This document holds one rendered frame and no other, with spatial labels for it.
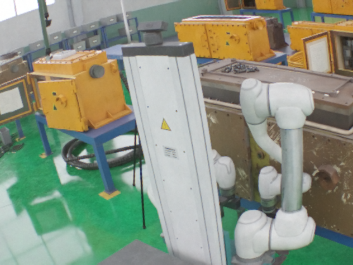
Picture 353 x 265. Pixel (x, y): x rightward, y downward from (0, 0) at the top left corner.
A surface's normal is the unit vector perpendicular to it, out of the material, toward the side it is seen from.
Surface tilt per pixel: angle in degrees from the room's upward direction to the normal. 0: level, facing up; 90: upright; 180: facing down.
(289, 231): 77
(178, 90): 90
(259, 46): 90
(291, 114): 86
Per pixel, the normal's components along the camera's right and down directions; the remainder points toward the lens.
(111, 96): 0.65, 0.18
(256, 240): -0.28, 0.32
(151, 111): -0.69, 0.39
